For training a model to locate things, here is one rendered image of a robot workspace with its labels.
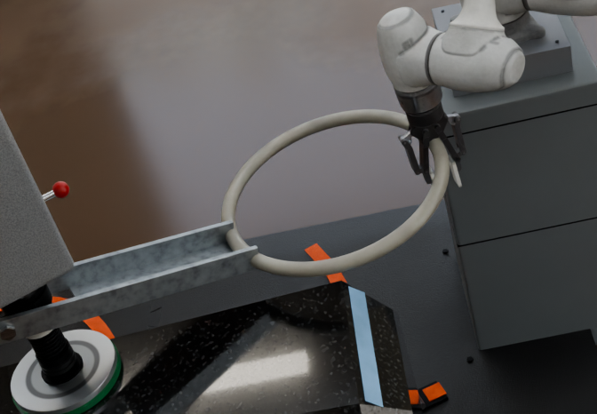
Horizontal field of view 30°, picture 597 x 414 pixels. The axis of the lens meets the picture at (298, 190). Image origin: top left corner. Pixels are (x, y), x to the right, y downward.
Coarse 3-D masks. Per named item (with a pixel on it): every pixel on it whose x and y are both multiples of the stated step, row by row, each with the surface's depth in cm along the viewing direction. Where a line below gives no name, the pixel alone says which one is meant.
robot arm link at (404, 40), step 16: (384, 16) 213; (400, 16) 211; (416, 16) 211; (384, 32) 211; (400, 32) 209; (416, 32) 210; (432, 32) 211; (384, 48) 213; (400, 48) 211; (416, 48) 210; (384, 64) 216; (400, 64) 212; (416, 64) 210; (400, 80) 216; (416, 80) 213
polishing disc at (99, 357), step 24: (72, 336) 224; (96, 336) 222; (24, 360) 222; (96, 360) 216; (24, 384) 216; (72, 384) 213; (96, 384) 211; (24, 408) 211; (48, 408) 209; (72, 408) 209
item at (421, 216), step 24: (312, 120) 248; (336, 120) 246; (360, 120) 244; (384, 120) 241; (288, 144) 247; (432, 144) 229; (240, 192) 239; (432, 192) 217; (240, 240) 225; (384, 240) 212; (264, 264) 218; (288, 264) 215; (312, 264) 213; (336, 264) 211; (360, 264) 211
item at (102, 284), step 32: (224, 224) 227; (128, 256) 219; (160, 256) 223; (192, 256) 225; (224, 256) 217; (64, 288) 215; (96, 288) 215; (128, 288) 208; (160, 288) 212; (0, 320) 198; (32, 320) 201; (64, 320) 204
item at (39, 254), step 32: (0, 128) 176; (0, 160) 178; (0, 192) 181; (32, 192) 184; (0, 224) 183; (32, 224) 186; (0, 256) 186; (32, 256) 189; (64, 256) 192; (0, 288) 189; (32, 288) 192
